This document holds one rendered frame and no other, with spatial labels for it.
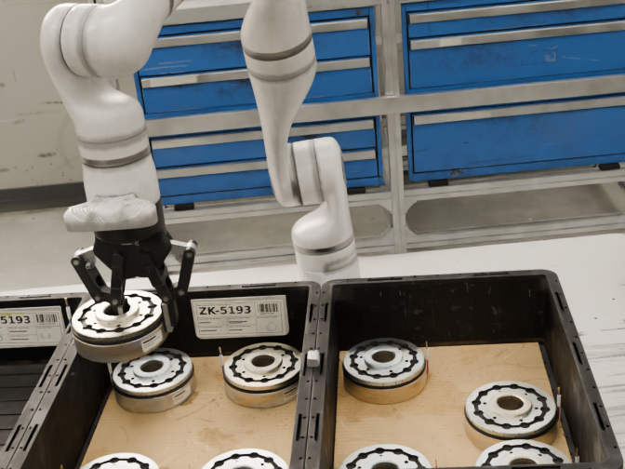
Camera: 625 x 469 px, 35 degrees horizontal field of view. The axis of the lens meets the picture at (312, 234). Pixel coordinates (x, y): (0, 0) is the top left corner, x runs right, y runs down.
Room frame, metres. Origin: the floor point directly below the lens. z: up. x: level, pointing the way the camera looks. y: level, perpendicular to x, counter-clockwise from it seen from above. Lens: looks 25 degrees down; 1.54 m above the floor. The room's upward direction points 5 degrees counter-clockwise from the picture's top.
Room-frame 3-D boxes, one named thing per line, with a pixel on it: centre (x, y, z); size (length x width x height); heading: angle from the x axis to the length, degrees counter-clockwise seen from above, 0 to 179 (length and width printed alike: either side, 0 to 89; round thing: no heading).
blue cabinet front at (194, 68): (2.87, 0.12, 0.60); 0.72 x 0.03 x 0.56; 90
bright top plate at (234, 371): (1.06, 0.08, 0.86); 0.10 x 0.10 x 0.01
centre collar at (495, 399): (0.93, -0.21, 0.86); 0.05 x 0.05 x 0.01
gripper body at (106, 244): (0.96, 0.19, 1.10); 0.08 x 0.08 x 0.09
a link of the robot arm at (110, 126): (0.96, 0.20, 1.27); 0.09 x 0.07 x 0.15; 61
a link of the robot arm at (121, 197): (0.94, 0.19, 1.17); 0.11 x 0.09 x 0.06; 176
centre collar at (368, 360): (1.05, -0.07, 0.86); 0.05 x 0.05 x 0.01
